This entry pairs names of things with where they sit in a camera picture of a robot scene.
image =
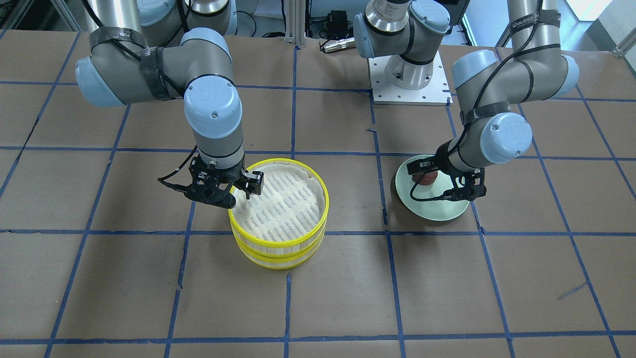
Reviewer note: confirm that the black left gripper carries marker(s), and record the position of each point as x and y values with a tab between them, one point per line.
440	153

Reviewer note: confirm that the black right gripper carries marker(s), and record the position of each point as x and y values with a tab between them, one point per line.
253	182

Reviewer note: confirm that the brown bun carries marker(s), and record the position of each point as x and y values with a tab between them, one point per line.
425	179

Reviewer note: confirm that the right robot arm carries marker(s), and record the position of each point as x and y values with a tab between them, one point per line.
123	69

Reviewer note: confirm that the yellow bamboo steamer bottom layer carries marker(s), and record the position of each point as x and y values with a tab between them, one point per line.
279	258

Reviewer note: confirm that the silver flashlight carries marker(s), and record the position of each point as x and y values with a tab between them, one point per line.
337	45

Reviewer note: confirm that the black power adapter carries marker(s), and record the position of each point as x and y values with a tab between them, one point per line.
337	19

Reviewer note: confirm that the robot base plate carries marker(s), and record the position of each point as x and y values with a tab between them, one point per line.
396	82

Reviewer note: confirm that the aluminium frame post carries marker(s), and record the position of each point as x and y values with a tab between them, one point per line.
295	16

